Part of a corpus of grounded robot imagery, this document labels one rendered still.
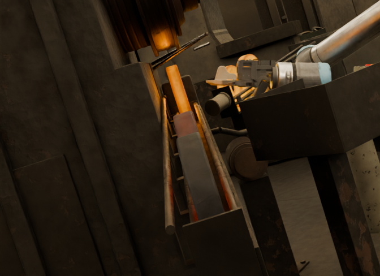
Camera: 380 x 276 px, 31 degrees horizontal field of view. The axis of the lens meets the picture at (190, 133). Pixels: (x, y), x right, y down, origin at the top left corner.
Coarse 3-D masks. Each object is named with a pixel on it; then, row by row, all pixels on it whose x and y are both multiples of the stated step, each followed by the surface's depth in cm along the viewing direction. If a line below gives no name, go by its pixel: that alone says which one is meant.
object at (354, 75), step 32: (256, 96) 155; (288, 96) 139; (320, 96) 132; (352, 96) 134; (256, 128) 150; (288, 128) 142; (320, 128) 135; (352, 128) 133; (256, 160) 153; (320, 160) 148; (320, 192) 151; (352, 192) 150; (352, 224) 149; (352, 256) 150
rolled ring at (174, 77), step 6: (174, 66) 196; (168, 72) 193; (174, 72) 193; (174, 78) 191; (180, 78) 191; (174, 84) 191; (180, 84) 190; (174, 90) 190; (180, 90) 190; (174, 96) 190; (180, 96) 190; (186, 96) 190; (180, 102) 190; (186, 102) 190; (180, 108) 191; (186, 108) 191
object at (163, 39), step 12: (144, 0) 176; (156, 0) 177; (144, 12) 178; (156, 12) 179; (168, 12) 178; (156, 24) 181; (168, 24) 182; (156, 36) 185; (168, 36) 186; (156, 48) 191; (168, 48) 195
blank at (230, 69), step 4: (228, 68) 245; (232, 68) 247; (228, 72) 245; (232, 72) 247; (236, 76) 249; (236, 88) 251; (240, 88) 250; (244, 88) 251; (232, 92) 244; (236, 92) 250; (240, 96) 248; (236, 100) 245
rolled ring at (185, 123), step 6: (180, 114) 108; (186, 114) 107; (192, 114) 106; (174, 120) 106; (180, 120) 105; (186, 120) 105; (192, 120) 104; (180, 126) 104; (186, 126) 104; (192, 126) 104; (180, 132) 103; (186, 132) 103; (192, 132) 103
